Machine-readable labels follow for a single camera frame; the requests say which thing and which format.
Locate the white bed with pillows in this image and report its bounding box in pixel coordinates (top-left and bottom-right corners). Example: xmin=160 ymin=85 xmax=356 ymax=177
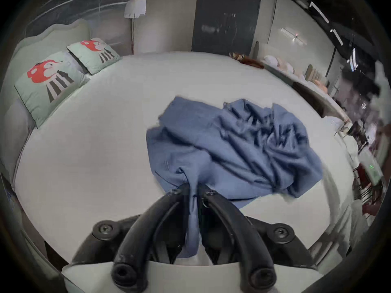
xmin=253 ymin=41 xmax=355 ymax=135

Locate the pale green padded headboard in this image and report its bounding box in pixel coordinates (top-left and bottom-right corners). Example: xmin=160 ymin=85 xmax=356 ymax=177
xmin=0 ymin=19 xmax=93 ymax=103

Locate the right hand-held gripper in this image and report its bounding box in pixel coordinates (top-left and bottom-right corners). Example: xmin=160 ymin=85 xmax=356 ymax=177
xmin=356 ymin=151 xmax=385 ymax=189

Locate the white floor lamp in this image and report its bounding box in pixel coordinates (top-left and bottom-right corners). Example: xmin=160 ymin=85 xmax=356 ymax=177
xmin=124 ymin=0 xmax=147 ymax=56

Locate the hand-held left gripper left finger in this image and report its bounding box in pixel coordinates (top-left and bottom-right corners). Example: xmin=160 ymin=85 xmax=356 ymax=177
xmin=71 ymin=183 xmax=191 ymax=291

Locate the bed with pale sheet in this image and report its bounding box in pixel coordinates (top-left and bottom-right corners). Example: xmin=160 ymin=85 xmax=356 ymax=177
xmin=0 ymin=51 xmax=368 ymax=275

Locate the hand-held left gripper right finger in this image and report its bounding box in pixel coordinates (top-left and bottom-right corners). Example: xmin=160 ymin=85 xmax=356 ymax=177
xmin=197 ymin=183 xmax=316 ymax=291

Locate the brown patterned cushion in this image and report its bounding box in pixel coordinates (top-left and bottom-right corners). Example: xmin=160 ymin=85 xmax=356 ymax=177
xmin=229 ymin=52 xmax=265 ymax=69

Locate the pale green cushion red print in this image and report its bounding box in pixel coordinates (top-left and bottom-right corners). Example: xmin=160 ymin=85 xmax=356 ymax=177
xmin=14 ymin=51 xmax=90 ymax=129
xmin=67 ymin=38 xmax=123 ymax=75

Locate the blue shirt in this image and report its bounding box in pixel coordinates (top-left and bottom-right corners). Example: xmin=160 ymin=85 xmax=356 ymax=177
xmin=146 ymin=96 xmax=324 ymax=259

